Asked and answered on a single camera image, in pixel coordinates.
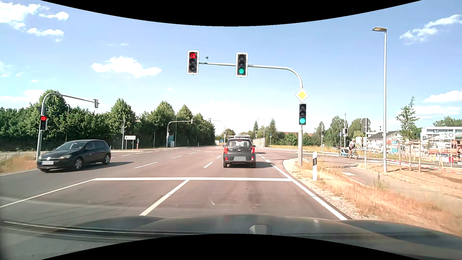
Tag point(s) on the white direction sign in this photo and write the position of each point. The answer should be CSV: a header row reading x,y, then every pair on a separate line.
x,y
130,141

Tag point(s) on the red white barrier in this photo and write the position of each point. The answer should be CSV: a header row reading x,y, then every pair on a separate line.
x,y
422,166

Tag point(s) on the dry grass verge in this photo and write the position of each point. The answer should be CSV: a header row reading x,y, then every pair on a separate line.
x,y
379,198
14,162

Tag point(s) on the grey paved cycle path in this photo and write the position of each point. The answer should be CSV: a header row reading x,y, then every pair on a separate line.
x,y
379,178

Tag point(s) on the house with dark roof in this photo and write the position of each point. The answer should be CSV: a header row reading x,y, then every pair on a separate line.
x,y
382,140

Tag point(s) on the white vehicle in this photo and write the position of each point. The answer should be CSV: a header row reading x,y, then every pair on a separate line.
x,y
239,136

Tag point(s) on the row of trees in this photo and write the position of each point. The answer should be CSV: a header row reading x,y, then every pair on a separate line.
x,y
108,124

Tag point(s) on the grey asphalt road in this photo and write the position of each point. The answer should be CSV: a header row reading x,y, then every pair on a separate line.
x,y
231,195

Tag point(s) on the tall grey lamp post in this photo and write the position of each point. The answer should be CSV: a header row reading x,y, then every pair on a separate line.
x,y
384,101

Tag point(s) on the traffic light on pole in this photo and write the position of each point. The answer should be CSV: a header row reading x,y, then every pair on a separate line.
x,y
344,133

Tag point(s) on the dark grey small car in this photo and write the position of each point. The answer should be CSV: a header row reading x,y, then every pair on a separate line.
x,y
239,153

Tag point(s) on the road markings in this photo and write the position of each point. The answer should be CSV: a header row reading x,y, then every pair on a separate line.
x,y
187,178

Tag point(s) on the white flat-roofed building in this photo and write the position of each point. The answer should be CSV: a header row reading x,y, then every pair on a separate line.
x,y
440,139

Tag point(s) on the traffic light gantry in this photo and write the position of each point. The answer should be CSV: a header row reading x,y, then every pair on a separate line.
x,y
177,131

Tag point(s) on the traffic light with priority sign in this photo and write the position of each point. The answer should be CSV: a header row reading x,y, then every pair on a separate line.
x,y
300,115

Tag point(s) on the round road sign on post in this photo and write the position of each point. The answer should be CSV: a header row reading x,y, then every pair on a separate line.
x,y
365,141

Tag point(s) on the group of trees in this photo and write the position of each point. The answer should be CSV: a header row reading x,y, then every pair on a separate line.
x,y
317,133

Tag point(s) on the white black marker post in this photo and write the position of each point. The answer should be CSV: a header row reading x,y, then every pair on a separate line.
x,y
314,166

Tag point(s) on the person on bicycle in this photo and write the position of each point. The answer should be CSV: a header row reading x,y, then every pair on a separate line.
x,y
352,148

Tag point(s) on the black hatchback car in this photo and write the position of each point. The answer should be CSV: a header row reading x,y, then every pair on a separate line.
x,y
75,154

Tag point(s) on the car's own bonnet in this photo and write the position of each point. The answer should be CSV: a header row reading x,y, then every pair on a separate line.
x,y
231,225

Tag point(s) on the young slender tree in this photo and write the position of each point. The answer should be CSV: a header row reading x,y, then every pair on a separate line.
x,y
408,122

